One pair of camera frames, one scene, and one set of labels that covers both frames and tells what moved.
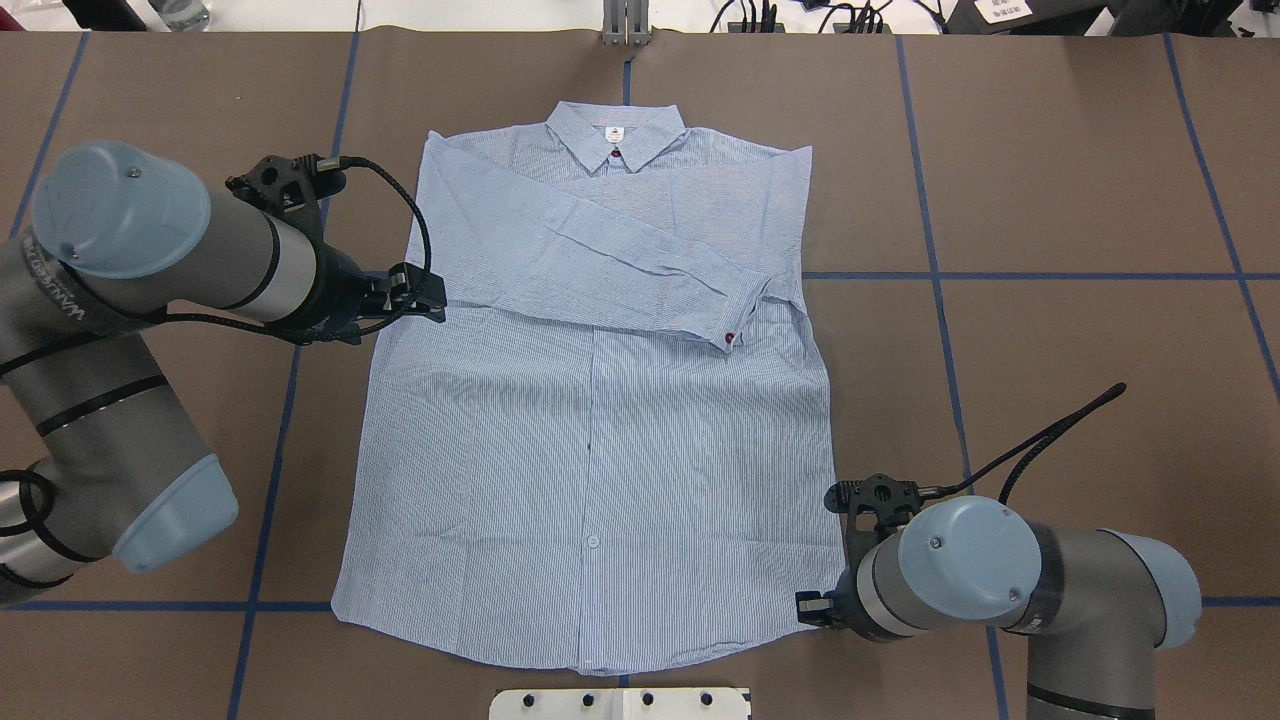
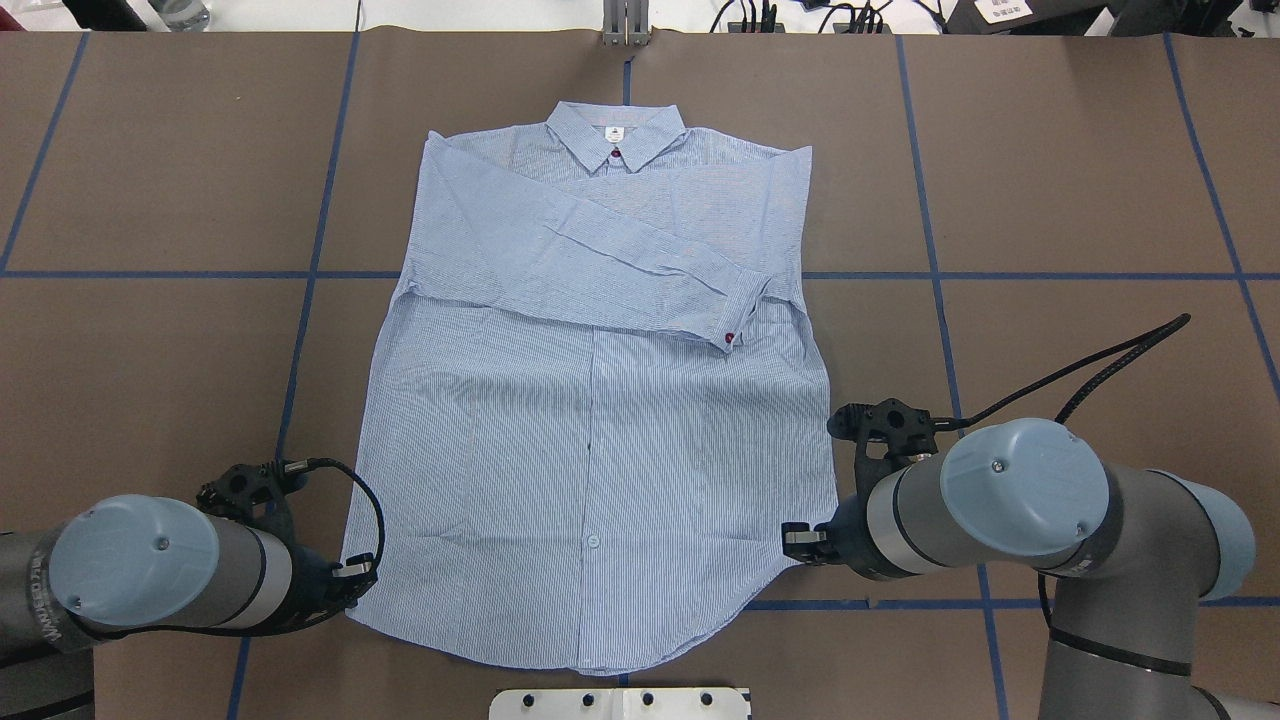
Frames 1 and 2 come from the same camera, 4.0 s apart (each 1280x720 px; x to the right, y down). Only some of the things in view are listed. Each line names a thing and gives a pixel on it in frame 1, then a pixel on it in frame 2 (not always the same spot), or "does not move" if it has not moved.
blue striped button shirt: (611, 453) does not move
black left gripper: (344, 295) → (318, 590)
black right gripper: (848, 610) → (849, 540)
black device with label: (1024, 17) does not move
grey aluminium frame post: (626, 23) does not move
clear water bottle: (182, 16) does not move
